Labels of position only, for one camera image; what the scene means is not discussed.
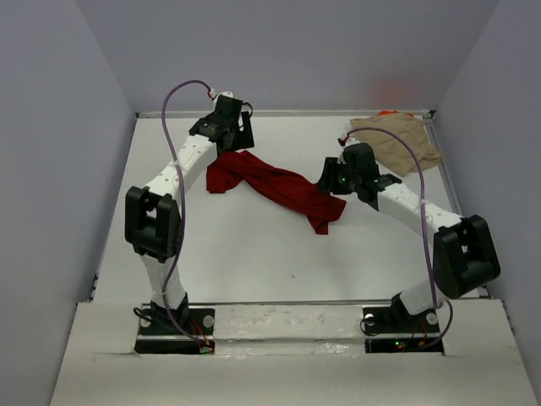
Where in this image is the beige t shirt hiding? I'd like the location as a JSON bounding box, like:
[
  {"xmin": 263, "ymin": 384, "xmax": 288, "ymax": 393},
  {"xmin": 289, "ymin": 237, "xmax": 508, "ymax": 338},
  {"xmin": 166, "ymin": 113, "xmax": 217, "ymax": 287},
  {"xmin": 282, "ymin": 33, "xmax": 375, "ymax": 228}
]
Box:
[{"xmin": 350, "ymin": 112, "xmax": 441, "ymax": 178}]

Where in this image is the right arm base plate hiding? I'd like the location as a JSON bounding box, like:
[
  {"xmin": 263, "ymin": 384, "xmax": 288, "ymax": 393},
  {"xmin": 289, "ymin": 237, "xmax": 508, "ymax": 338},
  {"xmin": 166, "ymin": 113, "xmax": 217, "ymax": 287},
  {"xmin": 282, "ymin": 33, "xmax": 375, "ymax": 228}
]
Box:
[{"xmin": 359, "ymin": 306, "xmax": 444, "ymax": 354}]

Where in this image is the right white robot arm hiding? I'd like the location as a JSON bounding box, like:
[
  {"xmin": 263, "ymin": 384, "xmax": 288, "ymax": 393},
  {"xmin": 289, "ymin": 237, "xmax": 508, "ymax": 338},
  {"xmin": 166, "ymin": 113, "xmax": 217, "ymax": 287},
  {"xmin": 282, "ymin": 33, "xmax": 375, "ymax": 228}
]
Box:
[{"xmin": 317, "ymin": 143, "xmax": 500, "ymax": 332}]

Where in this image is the orange t shirt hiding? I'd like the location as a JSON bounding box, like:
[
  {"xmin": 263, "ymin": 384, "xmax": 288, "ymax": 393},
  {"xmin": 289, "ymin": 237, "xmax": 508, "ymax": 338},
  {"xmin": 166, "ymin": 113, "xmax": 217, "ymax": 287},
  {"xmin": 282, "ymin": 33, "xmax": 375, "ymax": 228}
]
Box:
[{"xmin": 377, "ymin": 110, "xmax": 399, "ymax": 116}]

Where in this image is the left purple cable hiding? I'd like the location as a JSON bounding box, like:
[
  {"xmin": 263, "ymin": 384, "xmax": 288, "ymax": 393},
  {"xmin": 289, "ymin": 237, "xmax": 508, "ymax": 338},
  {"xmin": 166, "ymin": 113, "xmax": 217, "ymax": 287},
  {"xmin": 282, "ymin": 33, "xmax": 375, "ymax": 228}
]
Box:
[{"xmin": 161, "ymin": 79, "xmax": 216, "ymax": 343}]

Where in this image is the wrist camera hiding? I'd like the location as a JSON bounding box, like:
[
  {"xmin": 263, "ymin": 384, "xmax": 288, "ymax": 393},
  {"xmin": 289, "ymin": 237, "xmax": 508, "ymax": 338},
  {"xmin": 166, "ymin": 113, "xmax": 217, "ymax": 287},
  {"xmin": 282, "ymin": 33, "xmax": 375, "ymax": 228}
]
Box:
[
  {"xmin": 337, "ymin": 134, "xmax": 360, "ymax": 149},
  {"xmin": 207, "ymin": 88, "xmax": 234, "ymax": 102}
]

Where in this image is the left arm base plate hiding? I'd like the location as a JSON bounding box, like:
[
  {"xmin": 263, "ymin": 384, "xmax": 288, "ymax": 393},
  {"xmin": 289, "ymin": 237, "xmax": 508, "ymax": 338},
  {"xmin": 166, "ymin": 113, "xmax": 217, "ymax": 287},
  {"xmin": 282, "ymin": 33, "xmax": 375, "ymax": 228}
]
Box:
[{"xmin": 133, "ymin": 305, "xmax": 216, "ymax": 355}]

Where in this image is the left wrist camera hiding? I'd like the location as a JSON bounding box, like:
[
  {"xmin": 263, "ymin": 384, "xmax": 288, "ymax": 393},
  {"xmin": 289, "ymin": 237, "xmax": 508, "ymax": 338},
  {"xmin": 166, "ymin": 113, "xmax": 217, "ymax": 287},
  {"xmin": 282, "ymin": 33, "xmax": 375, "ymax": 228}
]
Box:
[{"xmin": 207, "ymin": 88, "xmax": 234, "ymax": 102}]

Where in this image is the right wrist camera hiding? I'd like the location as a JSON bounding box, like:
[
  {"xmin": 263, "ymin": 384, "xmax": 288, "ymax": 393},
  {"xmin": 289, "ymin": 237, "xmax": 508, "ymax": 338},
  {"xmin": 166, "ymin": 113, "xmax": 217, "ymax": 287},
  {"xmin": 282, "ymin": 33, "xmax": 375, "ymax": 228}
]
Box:
[{"xmin": 337, "ymin": 134, "xmax": 360, "ymax": 149}]

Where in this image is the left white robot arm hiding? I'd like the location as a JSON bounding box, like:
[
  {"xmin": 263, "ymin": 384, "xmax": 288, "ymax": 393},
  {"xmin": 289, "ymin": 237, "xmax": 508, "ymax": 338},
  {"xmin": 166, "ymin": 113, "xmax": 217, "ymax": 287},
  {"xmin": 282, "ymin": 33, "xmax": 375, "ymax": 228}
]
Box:
[{"xmin": 124, "ymin": 91, "xmax": 254, "ymax": 334}]

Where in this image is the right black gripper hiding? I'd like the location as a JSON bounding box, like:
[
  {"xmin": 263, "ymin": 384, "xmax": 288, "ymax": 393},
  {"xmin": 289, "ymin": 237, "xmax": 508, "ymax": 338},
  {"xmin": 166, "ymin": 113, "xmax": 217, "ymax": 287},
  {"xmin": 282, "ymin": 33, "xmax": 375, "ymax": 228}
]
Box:
[{"xmin": 315, "ymin": 156, "xmax": 361, "ymax": 195}]

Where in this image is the red t shirt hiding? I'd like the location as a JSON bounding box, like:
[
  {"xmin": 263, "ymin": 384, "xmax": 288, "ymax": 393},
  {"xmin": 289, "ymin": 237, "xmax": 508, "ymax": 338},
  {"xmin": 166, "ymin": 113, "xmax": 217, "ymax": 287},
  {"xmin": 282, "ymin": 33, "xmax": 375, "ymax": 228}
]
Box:
[{"xmin": 206, "ymin": 151, "xmax": 347, "ymax": 235}]

